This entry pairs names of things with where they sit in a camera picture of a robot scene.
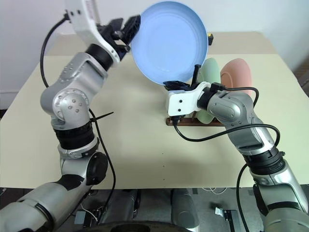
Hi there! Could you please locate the grey small box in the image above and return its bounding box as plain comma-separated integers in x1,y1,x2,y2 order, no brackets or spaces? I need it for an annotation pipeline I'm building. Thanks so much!
74,210,94,225

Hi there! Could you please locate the black zip tie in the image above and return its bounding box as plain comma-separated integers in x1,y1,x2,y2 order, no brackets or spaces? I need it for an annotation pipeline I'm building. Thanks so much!
89,111,114,124

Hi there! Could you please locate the brown wooden dish rack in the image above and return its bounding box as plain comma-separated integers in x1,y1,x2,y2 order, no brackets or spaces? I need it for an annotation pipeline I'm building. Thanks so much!
166,112,225,127

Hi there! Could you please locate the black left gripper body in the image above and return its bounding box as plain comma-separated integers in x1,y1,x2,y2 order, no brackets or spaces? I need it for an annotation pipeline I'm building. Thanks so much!
98,18,132,61

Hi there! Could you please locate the pink-red plastic plate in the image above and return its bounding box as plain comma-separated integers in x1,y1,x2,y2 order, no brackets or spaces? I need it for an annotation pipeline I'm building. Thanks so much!
220,58,254,97

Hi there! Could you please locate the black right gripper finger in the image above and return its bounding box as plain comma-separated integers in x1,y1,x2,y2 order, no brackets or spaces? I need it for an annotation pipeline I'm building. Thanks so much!
192,64,201,85
163,81,190,91

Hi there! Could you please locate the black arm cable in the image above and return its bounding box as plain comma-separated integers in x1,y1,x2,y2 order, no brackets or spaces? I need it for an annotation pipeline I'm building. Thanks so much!
40,13,117,218
170,82,282,232

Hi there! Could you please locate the dark grey rounded shape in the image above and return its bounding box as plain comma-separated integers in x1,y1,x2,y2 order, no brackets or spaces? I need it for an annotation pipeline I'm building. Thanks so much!
170,188,200,230

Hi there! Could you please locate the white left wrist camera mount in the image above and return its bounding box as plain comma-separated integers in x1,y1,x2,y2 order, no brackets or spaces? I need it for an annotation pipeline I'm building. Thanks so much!
64,0,121,64

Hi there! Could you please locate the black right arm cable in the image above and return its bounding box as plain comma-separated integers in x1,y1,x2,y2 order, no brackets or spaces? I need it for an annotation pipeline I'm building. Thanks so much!
170,82,282,232

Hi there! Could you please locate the white floor cable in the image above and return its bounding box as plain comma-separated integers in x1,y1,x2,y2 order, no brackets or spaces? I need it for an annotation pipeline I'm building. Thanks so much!
202,187,229,194

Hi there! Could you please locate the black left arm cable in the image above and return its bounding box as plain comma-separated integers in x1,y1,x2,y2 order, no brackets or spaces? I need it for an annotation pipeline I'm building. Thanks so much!
40,13,117,218

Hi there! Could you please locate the green plastic plate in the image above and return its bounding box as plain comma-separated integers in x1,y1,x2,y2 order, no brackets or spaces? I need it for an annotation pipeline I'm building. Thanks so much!
196,58,221,125

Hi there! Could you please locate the blue plastic plate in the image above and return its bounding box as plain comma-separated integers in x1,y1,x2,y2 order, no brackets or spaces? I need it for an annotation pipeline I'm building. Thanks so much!
130,1,209,87

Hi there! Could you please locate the black metal floor bracket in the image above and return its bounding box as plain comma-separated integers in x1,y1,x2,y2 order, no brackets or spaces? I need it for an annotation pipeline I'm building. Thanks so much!
211,203,242,228

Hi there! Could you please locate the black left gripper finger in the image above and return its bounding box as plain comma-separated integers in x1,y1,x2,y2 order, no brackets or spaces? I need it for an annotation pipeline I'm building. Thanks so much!
123,14,142,45

